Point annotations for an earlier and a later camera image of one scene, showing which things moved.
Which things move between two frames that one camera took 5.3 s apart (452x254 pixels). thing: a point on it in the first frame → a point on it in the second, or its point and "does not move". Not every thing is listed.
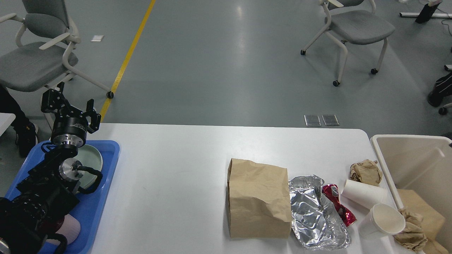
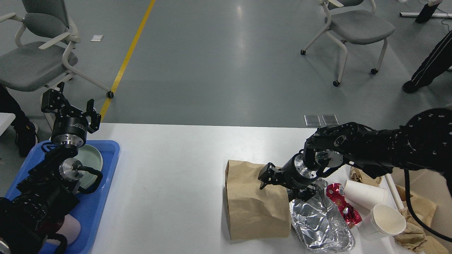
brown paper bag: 259,201 does not move
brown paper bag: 412,236 → 424,210
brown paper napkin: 367,171 does not move
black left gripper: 70,127 does not move
